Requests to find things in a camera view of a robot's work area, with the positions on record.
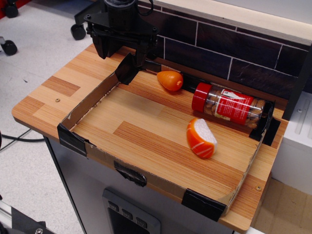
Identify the red lidded nut bottle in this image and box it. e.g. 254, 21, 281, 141
192, 83, 266, 129

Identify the grey control panel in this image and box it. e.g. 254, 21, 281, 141
102, 189, 161, 234

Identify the salmon sushi toy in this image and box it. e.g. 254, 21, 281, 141
186, 118, 218, 158

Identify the black chair caster left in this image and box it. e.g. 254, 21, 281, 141
1, 40, 18, 56

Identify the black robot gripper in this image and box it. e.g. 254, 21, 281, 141
84, 0, 159, 67

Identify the black floor cable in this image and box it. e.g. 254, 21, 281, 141
0, 128, 45, 152

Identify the black chair caster top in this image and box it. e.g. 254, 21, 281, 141
2, 0, 19, 18

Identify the orange plastic toy carrot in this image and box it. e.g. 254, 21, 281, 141
156, 70, 183, 91

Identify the taped cardboard fence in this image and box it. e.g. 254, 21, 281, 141
58, 54, 282, 223

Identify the dark brick backsplash panel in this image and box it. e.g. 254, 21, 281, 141
136, 2, 312, 120

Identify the black metal bracket corner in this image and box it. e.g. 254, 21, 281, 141
0, 196, 55, 234

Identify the white side cabinet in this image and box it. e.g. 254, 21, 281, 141
272, 92, 312, 194

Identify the black chair caster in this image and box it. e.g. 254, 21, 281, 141
70, 24, 86, 40
1, 40, 18, 56
2, 0, 19, 18

